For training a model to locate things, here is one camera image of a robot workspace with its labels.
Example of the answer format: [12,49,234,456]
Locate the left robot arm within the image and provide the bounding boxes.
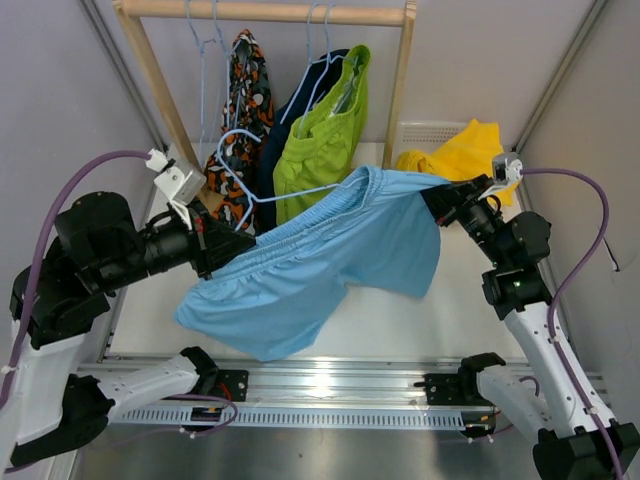
[1,192,255,471]

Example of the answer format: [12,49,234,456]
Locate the yellow shorts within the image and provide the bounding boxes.
[395,119,504,182]

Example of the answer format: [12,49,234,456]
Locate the aluminium mounting rail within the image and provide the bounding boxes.
[67,357,614,431]

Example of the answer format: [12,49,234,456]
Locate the orange camouflage shorts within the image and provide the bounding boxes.
[207,29,274,235]

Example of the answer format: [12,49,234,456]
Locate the blue hanger of navy shorts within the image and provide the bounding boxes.
[279,2,337,125]

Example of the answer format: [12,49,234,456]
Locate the navy blue shorts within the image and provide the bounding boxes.
[256,48,351,231]

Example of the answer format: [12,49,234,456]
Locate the blue hanger of yellow shorts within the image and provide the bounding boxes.
[184,0,218,167]

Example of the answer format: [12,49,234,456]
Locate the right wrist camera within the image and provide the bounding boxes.
[480,152,523,206]

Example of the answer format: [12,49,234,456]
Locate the white plastic basket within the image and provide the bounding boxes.
[393,121,467,158]

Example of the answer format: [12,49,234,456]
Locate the lime green shorts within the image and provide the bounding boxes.
[272,44,371,225]

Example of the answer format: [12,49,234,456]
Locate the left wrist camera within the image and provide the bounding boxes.
[145,149,206,230]

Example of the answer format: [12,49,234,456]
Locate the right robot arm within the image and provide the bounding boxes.
[421,175,639,479]

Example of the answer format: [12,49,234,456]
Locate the light blue shorts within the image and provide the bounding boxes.
[174,166,447,362]

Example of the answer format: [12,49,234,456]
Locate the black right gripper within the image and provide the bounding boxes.
[418,174,510,268]

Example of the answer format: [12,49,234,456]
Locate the blue hanger of green shorts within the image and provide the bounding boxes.
[294,3,361,139]

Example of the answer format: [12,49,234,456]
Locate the wooden clothes rack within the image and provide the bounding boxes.
[112,0,418,211]

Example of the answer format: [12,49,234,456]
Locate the blue hanger of camouflage shorts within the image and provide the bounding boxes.
[211,0,236,128]

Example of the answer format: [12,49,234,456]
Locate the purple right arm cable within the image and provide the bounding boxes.
[519,167,626,480]

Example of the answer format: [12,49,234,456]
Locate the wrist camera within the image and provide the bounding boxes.
[480,152,523,206]
[145,149,206,230]

